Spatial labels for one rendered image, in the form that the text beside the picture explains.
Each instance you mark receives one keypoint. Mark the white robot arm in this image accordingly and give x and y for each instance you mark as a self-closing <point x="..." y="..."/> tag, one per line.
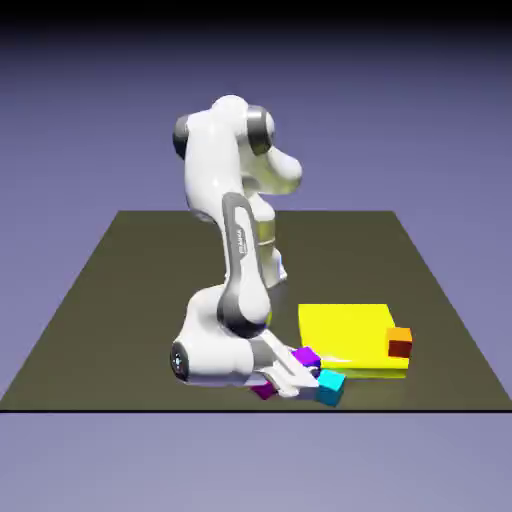
<point x="208" y="168"/>

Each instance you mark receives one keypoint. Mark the small orange cube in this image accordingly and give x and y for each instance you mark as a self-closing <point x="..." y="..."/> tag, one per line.
<point x="399" y="343"/>

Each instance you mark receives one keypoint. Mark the small purple cube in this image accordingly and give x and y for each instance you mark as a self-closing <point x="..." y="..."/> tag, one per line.
<point x="307" y="356"/>

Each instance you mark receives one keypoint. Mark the large yellow box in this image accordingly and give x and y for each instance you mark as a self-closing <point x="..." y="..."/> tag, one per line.
<point x="344" y="332"/>

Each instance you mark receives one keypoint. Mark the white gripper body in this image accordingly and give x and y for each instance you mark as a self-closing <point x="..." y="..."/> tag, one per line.
<point x="296" y="372"/>

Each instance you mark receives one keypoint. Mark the small magenta cube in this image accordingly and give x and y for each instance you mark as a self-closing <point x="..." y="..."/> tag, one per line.
<point x="264" y="391"/>

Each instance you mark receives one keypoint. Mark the small cyan cube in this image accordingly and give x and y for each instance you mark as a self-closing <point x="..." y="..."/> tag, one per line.
<point x="330" y="388"/>

